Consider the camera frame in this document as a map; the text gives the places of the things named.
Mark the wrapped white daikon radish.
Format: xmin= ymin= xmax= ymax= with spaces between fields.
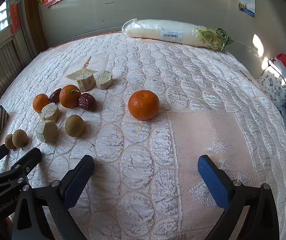
xmin=122 ymin=18 xmax=234 ymax=51

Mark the small tangerine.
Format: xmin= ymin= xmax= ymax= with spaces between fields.
xmin=33 ymin=94 xmax=50 ymax=113

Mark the beige paper tag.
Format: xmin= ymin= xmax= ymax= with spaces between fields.
xmin=66 ymin=56 xmax=97 ymax=81

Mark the tangerine with stem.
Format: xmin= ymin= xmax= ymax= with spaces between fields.
xmin=59 ymin=85 xmax=81 ymax=109

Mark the red paper couplet strip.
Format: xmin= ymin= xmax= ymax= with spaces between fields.
xmin=10 ymin=3 xmax=21 ymax=34

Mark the large brown longan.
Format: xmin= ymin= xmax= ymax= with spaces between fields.
xmin=65 ymin=114 xmax=85 ymax=138

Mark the large orange tangerine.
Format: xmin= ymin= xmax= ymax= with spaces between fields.
xmin=128 ymin=90 xmax=160 ymax=121

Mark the floral pillow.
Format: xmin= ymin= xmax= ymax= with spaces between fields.
xmin=256 ymin=59 xmax=286 ymax=104

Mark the dark red jujube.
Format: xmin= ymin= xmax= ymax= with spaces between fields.
xmin=49 ymin=88 xmax=62 ymax=103
xmin=78 ymin=93 xmax=97 ymax=112

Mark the small brown longan far left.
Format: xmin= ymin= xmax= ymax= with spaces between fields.
xmin=4 ymin=134 xmax=16 ymax=150

